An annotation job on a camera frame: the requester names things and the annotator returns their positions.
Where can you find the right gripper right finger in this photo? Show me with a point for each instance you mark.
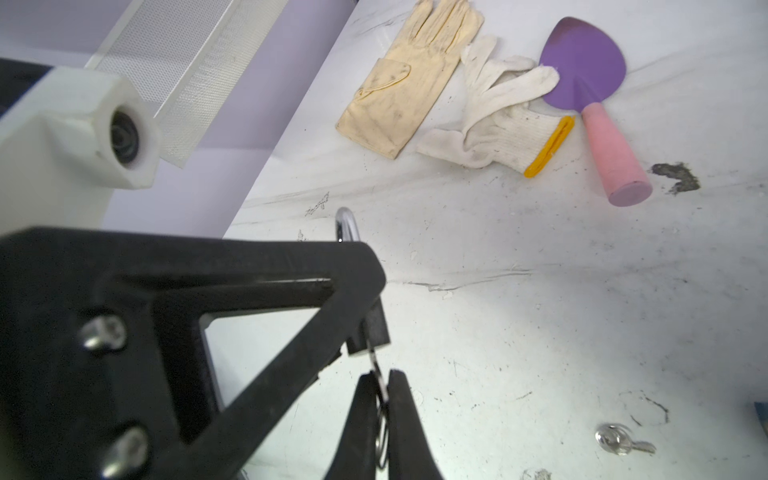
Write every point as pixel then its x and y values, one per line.
pixel 408 450

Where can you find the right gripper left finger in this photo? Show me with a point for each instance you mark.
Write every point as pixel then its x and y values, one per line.
pixel 355 457

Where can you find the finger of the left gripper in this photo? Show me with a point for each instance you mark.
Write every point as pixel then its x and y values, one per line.
pixel 101 332

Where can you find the dark key on table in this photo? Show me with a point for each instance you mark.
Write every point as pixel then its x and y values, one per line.
pixel 616 439

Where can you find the lower white mesh shelf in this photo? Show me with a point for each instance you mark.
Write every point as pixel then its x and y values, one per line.
pixel 184 57

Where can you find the white knit glove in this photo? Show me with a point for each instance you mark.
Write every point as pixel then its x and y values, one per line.
pixel 498 125

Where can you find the blue padlock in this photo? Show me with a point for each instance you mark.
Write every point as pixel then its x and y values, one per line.
pixel 761 410

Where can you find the beige leather glove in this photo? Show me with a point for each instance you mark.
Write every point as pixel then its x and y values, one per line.
pixel 402 87

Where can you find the purple pink trowel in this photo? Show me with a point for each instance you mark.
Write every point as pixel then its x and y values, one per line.
pixel 591 68

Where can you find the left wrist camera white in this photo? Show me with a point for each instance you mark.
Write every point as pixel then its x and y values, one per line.
pixel 70 138

